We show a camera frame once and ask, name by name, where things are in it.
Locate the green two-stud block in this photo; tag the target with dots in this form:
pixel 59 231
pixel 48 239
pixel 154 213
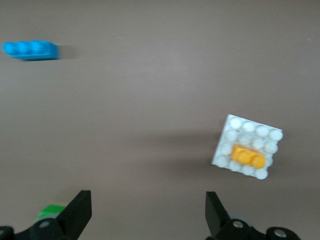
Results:
pixel 51 210

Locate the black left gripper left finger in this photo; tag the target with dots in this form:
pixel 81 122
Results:
pixel 75 217

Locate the yellow two-stud block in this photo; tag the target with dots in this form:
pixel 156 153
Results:
pixel 246 156

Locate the blue three-stud block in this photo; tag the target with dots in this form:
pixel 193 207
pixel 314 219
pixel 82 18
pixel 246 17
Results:
pixel 30 50

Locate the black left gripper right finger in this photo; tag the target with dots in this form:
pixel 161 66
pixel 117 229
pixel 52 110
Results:
pixel 216 220

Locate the white studded base plate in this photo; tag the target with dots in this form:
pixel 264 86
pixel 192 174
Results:
pixel 232 130

